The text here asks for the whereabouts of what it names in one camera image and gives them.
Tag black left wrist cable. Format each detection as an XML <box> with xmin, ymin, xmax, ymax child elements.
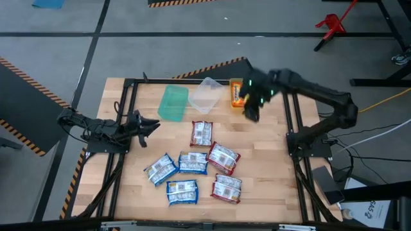
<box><xmin>112</xmin><ymin>101</ymin><xmax>129</xmax><ymax>124</ymax></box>

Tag blue Maruchan ramen packet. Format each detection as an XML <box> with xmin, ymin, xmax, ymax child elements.
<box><xmin>165</xmin><ymin>178</ymin><xmax>200</xmax><ymax>207</ymax></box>
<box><xmin>177</xmin><ymin>150</ymin><xmax>209</xmax><ymax>176</ymax></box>
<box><xmin>143</xmin><ymin>152</ymin><xmax>180</xmax><ymax>187</ymax></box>

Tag white printed paper sheet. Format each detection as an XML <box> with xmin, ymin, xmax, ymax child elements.
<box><xmin>338</xmin><ymin>177</ymin><xmax>393</xmax><ymax>229</ymax></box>

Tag person's shoe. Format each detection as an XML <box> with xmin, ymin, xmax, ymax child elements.
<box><xmin>390</xmin><ymin>47</ymin><xmax>411</xmax><ymax>67</ymax></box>

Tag white cable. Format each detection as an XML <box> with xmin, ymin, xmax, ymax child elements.
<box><xmin>333</xmin><ymin>118</ymin><xmax>411</xmax><ymax>155</ymax></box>

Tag green plastic container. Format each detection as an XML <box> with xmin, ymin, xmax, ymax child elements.
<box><xmin>157</xmin><ymin>84</ymin><xmax>189</xmax><ymax>123</ymax></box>

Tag thin black cable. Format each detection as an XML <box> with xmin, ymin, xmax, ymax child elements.
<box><xmin>317</xmin><ymin>110</ymin><xmax>404</xmax><ymax>139</ymax></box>
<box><xmin>348</xmin><ymin>150</ymin><xmax>411</xmax><ymax>185</ymax></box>

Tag yellow extension cable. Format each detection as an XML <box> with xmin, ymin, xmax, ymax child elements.
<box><xmin>358</xmin><ymin>87</ymin><xmax>411</xmax><ymax>114</ymax></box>

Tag orange Maruchan ramen packet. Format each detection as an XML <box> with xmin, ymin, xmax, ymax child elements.
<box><xmin>231</xmin><ymin>81</ymin><xmax>250</xmax><ymax>108</ymax></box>

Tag red metal stand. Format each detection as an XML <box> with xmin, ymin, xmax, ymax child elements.
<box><xmin>313</xmin><ymin>0</ymin><xmax>360</xmax><ymax>53</ymax></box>

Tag black metal desk frame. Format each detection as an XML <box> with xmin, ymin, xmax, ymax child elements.
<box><xmin>349</xmin><ymin>0</ymin><xmax>411</xmax><ymax>88</ymax></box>

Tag red Maruchan ramen packet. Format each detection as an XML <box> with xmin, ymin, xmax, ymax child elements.
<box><xmin>189</xmin><ymin>120</ymin><xmax>214</xmax><ymax>148</ymax></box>
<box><xmin>206</xmin><ymin>141</ymin><xmax>241</xmax><ymax>176</ymax></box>
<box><xmin>210</xmin><ymin>173</ymin><xmax>243</xmax><ymax>205</ymax></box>

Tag black metal beam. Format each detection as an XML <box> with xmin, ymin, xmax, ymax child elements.
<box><xmin>340</xmin><ymin>181</ymin><xmax>411</xmax><ymax>231</ymax></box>

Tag clear plastic container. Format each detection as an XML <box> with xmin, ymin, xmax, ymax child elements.
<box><xmin>188</xmin><ymin>76</ymin><xmax>225</xmax><ymax>115</ymax></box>

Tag black hazard-striped floor mat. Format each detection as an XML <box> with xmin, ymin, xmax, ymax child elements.
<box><xmin>0</xmin><ymin>56</ymin><xmax>76</xmax><ymax>158</ymax></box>
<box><xmin>171</xmin><ymin>56</ymin><xmax>260</xmax><ymax>83</ymax></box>
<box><xmin>147</xmin><ymin>0</ymin><xmax>219</xmax><ymax>9</ymax></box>

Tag blue floor mat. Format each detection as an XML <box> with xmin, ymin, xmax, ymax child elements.
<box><xmin>31</xmin><ymin>0</ymin><xmax>67</xmax><ymax>10</ymax></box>

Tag black aluminium table frame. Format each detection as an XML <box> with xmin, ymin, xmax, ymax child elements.
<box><xmin>72</xmin><ymin>72</ymin><xmax>343</xmax><ymax>231</ymax></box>

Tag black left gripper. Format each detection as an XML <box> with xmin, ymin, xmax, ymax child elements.
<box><xmin>127</xmin><ymin>110</ymin><xmax>161</xmax><ymax>148</ymax></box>

